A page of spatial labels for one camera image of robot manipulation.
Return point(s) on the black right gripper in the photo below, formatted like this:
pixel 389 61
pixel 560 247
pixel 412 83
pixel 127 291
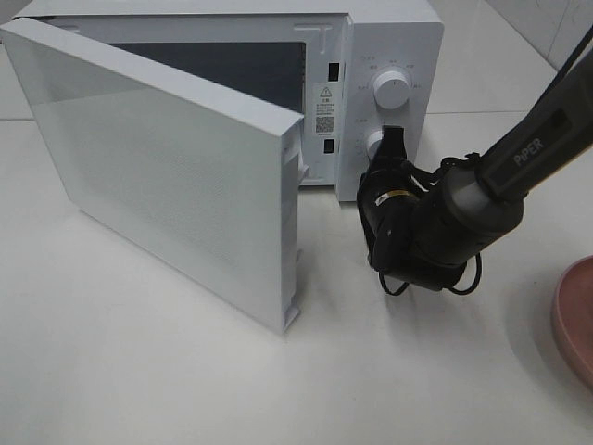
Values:
pixel 386 199

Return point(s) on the pink round plate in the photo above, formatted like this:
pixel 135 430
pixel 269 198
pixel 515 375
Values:
pixel 571 319

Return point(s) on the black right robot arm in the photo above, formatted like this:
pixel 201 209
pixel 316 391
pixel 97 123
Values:
pixel 421 228

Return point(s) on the white lower timer knob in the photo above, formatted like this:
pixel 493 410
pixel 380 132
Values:
pixel 373 142

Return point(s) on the white upper power knob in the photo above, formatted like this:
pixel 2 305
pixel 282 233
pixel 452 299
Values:
pixel 391 88

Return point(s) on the white microwave oven body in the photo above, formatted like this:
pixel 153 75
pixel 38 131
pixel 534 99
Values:
pixel 315 58

